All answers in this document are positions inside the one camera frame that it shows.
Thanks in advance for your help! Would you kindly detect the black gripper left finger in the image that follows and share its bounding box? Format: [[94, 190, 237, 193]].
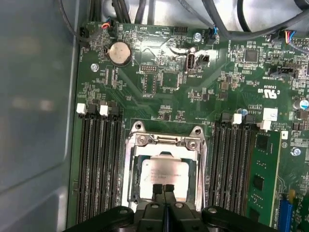
[[63, 184, 165, 232]]

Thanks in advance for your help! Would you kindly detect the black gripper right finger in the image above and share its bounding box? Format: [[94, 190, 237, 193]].
[[164, 185, 273, 232]]

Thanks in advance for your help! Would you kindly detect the silver CPU plate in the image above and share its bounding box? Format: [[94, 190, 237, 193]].
[[138, 157, 191, 202]]

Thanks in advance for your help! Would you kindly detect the metal wire locking lever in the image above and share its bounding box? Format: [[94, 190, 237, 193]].
[[202, 142, 210, 211]]

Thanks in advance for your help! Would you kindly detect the metal socket cover frame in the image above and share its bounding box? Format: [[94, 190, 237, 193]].
[[125, 142, 207, 209]]

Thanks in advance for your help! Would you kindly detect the CPU socket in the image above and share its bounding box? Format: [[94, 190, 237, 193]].
[[123, 120, 210, 214]]

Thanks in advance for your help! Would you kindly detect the blue expansion slot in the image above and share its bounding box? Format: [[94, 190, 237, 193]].
[[277, 197, 295, 232]]

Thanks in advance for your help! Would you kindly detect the green RAM stick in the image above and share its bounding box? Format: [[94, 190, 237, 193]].
[[247, 130, 283, 232]]

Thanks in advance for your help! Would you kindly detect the green motherboard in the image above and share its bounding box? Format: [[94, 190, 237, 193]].
[[67, 20, 309, 232]]

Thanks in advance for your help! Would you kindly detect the internal USB port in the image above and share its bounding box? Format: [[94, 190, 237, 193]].
[[186, 53, 197, 73]]

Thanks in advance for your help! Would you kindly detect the black open PC case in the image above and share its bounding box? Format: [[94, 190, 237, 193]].
[[0, 0, 309, 232]]

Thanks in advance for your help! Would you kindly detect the round coin battery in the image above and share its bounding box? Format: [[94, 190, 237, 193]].
[[105, 41, 133, 66]]

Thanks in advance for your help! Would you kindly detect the thin black cable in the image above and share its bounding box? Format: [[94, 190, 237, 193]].
[[57, 0, 107, 43]]

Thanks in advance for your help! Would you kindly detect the thick grey cable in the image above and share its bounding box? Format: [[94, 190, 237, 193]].
[[202, 0, 309, 41]]

